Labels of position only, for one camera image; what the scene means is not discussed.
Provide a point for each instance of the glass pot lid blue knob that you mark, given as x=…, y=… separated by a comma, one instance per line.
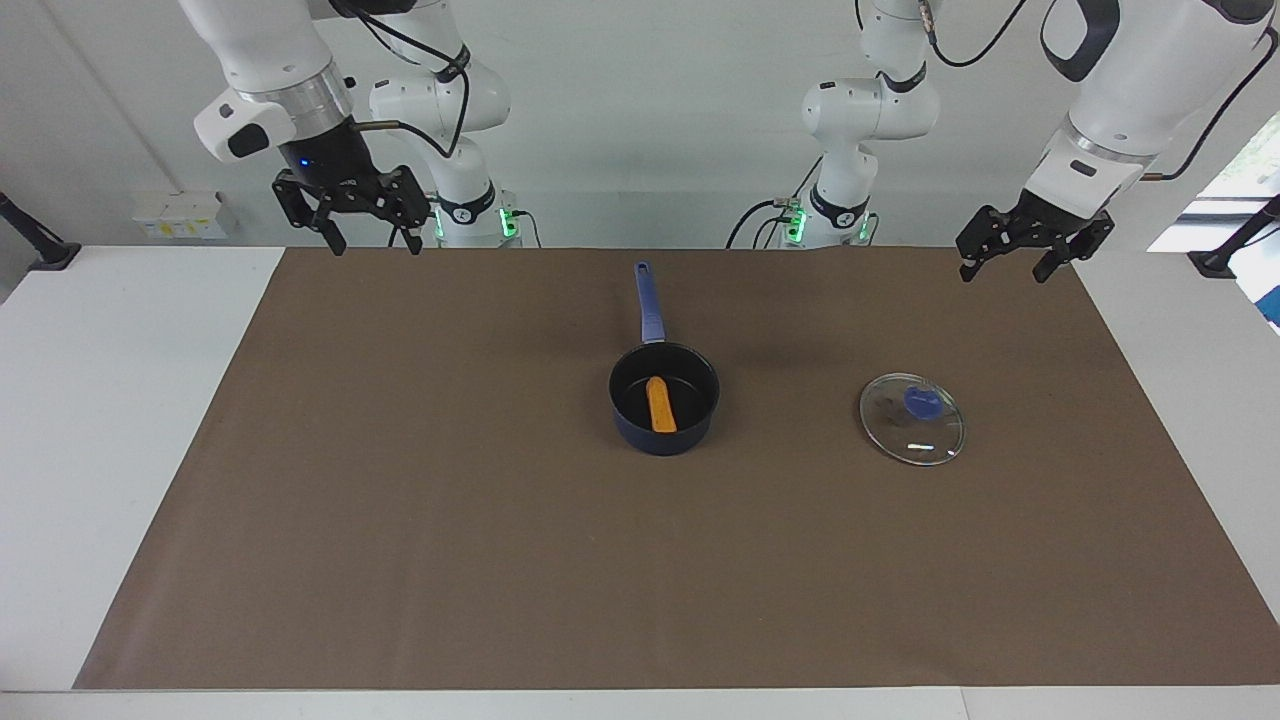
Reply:
x=915, y=440

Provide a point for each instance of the black clamp stand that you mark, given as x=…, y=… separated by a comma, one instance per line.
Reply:
x=1215, y=262
x=50, y=255

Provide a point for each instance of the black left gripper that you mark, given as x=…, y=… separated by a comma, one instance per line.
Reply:
x=1055, y=225

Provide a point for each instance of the orange toy corn cob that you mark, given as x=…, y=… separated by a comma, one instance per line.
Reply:
x=661, y=405

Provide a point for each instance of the white wall socket box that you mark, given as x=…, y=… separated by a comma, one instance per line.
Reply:
x=180, y=215

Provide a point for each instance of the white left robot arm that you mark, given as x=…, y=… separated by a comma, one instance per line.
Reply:
x=1150, y=80

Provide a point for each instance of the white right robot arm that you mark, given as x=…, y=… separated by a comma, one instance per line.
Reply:
x=270, y=50

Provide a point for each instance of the brown table mat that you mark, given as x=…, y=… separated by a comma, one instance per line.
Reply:
x=600, y=560

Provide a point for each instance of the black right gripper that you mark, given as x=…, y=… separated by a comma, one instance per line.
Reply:
x=335, y=165

